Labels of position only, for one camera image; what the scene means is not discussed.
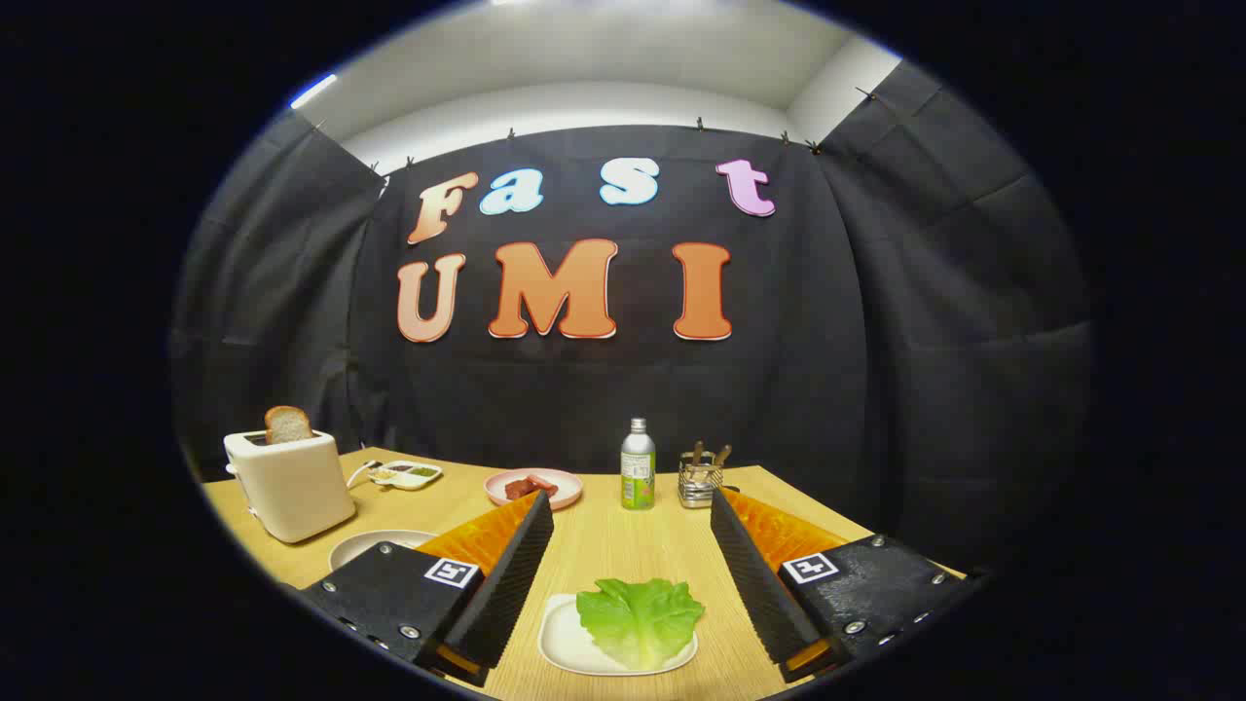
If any white compartment tray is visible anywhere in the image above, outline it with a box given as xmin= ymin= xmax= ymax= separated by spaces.
xmin=369 ymin=461 xmax=444 ymax=491

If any green lettuce leaf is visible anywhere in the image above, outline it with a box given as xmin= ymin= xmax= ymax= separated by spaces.
xmin=575 ymin=578 xmax=706 ymax=671

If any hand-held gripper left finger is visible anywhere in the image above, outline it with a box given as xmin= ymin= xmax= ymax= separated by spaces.
xmin=297 ymin=490 xmax=556 ymax=687

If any brown crust bread slice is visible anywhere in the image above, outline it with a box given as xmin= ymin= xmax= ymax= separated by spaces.
xmin=264 ymin=406 xmax=314 ymax=446

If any wire utensil holder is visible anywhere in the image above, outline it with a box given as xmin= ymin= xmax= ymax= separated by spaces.
xmin=678 ymin=463 xmax=725 ymax=509

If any white round plate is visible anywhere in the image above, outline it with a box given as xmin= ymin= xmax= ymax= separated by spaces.
xmin=328 ymin=530 xmax=439 ymax=573

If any white toaster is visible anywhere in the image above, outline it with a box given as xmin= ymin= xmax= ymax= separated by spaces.
xmin=223 ymin=429 xmax=357 ymax=544

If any black backdrop cloth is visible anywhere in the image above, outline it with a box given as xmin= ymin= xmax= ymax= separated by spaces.
xmin=170 ymin=60 xmax=1096 ymax=575

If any white square plate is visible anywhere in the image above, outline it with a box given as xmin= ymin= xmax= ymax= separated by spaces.
xmin=537 ymin=593 xmax=700 ymax=678

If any pink plate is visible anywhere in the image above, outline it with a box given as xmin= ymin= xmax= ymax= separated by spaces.
xmin=484 ymin=468 xmax=584 ymax=511

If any green label metal bottle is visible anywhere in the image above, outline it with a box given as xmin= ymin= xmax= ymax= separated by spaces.
xmin=620 ymin=419 xmax=657 ymax=511

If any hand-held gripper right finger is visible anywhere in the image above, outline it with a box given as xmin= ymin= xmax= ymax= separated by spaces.
xmin=709 ymin=487 xmax=974 ymax=683

